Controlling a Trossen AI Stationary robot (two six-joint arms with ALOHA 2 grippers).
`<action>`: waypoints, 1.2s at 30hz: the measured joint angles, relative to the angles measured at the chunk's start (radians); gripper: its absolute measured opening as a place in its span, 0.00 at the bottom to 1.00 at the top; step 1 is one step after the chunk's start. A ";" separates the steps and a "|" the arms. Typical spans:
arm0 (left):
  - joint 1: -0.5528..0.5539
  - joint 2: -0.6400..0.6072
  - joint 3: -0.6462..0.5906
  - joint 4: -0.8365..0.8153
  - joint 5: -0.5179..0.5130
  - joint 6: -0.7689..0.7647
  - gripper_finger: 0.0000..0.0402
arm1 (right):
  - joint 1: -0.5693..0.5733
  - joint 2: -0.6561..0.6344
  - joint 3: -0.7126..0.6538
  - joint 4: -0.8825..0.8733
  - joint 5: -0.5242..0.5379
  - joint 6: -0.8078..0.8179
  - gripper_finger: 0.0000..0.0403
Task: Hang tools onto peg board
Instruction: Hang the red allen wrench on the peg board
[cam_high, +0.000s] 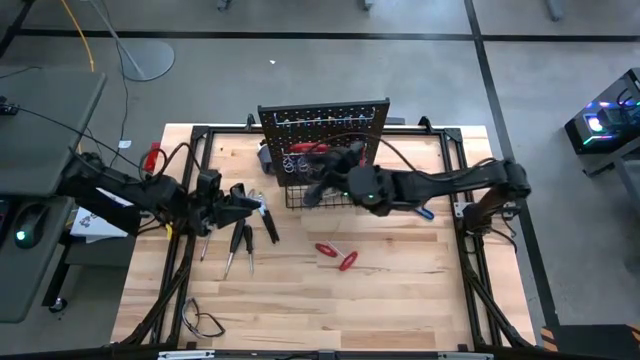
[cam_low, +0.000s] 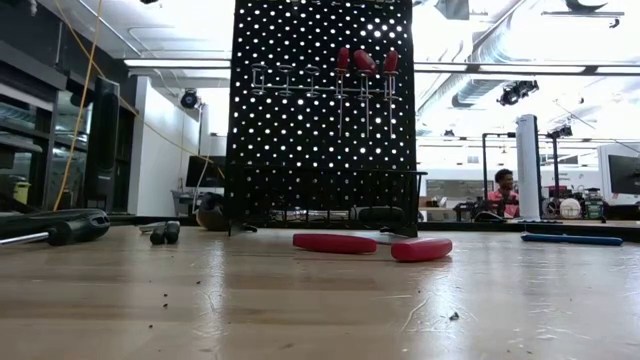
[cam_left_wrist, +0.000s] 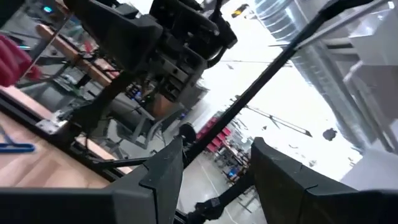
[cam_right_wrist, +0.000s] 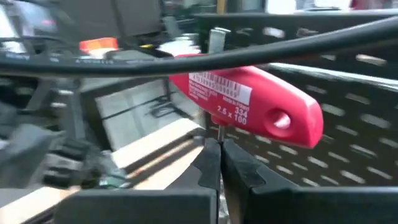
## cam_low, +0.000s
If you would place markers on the grey rolled cloth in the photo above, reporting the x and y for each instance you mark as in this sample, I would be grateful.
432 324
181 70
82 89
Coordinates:
211 212

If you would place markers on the silver ventilation duct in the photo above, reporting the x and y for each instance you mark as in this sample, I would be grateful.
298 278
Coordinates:
475 90

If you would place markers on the tall black speaker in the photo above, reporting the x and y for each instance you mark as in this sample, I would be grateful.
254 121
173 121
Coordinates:
102 150

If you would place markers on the black camera stand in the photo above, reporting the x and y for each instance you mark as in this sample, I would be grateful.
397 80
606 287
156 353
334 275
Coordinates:
555 165

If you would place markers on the black metal pegboard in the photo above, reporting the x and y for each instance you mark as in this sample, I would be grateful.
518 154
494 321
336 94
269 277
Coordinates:
320 150

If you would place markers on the yellow-green bin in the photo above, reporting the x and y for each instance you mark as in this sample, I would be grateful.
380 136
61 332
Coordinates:
21 192

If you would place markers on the white ceiling light strip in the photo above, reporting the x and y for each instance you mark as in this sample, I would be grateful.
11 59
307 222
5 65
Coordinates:
525 69
175 63

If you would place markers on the person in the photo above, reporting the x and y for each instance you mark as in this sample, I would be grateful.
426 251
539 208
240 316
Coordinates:
505 200

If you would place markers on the black ceiling spotlight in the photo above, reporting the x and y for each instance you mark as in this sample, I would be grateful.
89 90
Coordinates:
515 92
190 99

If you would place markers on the black monitor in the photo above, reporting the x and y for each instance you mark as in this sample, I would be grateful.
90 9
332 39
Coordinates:
205 172
625 175

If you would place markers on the dark glass shelving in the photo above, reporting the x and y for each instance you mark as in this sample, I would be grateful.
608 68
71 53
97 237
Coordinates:
30 125

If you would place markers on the black pipe stand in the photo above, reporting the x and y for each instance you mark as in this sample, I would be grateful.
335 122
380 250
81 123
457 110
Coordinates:
484 165

